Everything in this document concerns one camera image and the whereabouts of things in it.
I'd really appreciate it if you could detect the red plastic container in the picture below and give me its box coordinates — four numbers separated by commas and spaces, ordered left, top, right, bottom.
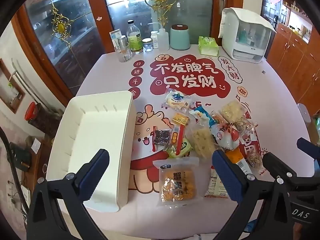
24, 102, 38, 121

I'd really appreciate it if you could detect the pale puffed rice packet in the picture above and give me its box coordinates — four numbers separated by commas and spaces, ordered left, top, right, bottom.
219, 100, 247, 124

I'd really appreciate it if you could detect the white barcode snack packet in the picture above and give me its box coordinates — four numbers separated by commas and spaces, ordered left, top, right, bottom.
205, 167, 229, 198

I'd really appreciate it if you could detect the clear nut bar packet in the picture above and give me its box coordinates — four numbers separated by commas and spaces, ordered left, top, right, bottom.
235, 119, 258, 135
244, 140, 267, 175

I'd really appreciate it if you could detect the small glass jar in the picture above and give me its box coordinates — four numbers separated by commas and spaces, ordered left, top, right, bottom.
142, 38, 153, 52

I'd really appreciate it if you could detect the wooden cabinet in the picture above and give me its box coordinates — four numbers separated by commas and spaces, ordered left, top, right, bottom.
260, 0, 320, 108

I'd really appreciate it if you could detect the grey chair back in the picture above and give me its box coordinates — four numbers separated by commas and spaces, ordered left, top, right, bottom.
297, 103, 313, 123

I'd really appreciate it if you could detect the dark snack packet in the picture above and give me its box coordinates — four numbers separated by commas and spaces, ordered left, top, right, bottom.
152, 129, 173, 146

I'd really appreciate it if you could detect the green tissue pack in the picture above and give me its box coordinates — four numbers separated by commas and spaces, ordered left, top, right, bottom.
198, 36, 220, 57

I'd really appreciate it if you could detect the metal can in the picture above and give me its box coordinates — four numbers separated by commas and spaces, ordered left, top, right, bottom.
117, 35, 129, 50

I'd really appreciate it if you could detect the white countertop appliance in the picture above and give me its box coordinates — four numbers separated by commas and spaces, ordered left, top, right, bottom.
218, 7, 277, 63

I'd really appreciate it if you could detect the red and white snack packet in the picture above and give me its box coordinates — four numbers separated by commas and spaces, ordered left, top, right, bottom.
211, 122, 240, 152

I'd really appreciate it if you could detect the round white cake packet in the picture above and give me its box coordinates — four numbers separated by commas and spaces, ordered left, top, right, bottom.
164, 89, 192, 112

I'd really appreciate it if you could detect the green snack packet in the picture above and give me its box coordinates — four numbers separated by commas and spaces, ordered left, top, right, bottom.
164, 137, 193, 158

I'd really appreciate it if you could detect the small gold door ornament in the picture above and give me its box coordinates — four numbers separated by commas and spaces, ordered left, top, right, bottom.
50, 7, 73, 47

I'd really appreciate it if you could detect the clear cracker packet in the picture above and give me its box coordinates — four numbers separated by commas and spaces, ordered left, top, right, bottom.
186, 126, 217, 158

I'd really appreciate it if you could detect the teal canister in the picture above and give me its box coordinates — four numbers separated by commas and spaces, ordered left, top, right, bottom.
170, 24, 190, 51

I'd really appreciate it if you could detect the yellow snack packet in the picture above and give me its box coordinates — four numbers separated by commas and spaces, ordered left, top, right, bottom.
171, 112, 189, 127

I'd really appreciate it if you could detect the egg yolk pastry packet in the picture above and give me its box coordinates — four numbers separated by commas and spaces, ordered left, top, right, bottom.
152, 157, 203, 208

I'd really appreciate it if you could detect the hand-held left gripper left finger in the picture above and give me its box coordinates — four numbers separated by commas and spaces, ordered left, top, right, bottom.
26, 149, 110, 240

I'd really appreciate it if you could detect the green label glass bottle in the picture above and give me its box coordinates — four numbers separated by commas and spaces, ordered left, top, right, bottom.
126, 20, 144, 54

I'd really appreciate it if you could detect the orange snack packet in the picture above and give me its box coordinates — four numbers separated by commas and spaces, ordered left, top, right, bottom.
225, 147, 253, 175

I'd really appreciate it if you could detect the blue snack packet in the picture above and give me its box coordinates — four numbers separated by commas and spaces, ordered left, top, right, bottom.
189, 106, 217, 128

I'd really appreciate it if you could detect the metal rod rack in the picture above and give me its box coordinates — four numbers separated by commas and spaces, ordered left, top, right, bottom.
11, 58, 47, 105

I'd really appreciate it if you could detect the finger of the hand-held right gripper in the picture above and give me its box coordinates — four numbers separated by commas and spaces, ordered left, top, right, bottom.
297, 137, 320, 157
262, 152, 313, 187

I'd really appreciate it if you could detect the wooden wall niche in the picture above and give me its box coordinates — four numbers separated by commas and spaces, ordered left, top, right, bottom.
0, 59, 25, 113

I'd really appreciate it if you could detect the white squeeze bottle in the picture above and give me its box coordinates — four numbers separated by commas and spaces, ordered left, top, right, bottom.
150, 22, 170, 51

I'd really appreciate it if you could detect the red orange stick packet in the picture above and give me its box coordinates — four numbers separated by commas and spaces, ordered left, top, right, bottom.
171, 125, 187, 155

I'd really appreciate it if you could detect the white and blue box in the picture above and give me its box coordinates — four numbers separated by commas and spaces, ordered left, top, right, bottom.
109, 29, 122, 47

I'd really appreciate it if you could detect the black cable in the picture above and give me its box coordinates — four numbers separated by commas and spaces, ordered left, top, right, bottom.
0, 127, 28, 205

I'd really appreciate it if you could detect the wooden framed glass door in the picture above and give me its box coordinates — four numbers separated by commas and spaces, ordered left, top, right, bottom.
11, 0, 225, 95

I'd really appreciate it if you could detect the white plastic bin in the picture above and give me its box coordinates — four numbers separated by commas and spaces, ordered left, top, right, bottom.
46, 91, 137, 212

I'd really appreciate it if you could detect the black device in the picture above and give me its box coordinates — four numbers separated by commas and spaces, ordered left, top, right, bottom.
9, 142, 33, 173

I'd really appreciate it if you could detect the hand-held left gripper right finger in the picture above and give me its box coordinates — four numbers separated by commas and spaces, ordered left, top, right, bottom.
212, 149, 294, 240

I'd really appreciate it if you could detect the white pill bottle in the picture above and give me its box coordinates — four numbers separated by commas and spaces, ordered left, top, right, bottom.
150, 31, 160, 49

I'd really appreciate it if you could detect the clear drinking glass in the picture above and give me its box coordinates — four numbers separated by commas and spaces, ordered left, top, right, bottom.
114, 45, 133, 63

